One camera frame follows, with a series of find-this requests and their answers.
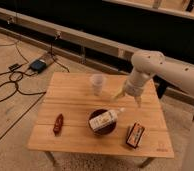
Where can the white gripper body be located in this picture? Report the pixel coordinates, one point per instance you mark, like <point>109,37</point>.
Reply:
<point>134,84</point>

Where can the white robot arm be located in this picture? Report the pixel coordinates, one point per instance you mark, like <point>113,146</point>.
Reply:
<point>146,64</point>

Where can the small black plug block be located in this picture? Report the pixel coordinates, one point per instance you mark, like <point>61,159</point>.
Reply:
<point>14,67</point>

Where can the dark ceramic bowl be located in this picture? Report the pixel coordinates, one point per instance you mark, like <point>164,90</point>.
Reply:
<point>106,130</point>

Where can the black orange snack box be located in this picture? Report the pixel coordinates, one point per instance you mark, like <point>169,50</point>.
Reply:
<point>135,135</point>

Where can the black power adapter box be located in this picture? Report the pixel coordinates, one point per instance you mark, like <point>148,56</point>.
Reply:
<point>38,66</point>

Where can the wooden folding table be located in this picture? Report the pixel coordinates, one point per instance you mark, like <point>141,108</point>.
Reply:
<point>73,119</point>

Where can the clear plastic cup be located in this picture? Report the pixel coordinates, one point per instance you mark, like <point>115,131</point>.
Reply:
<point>97,82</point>

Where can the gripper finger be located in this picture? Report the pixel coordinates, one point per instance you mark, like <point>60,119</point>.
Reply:
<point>118,95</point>
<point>139,101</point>

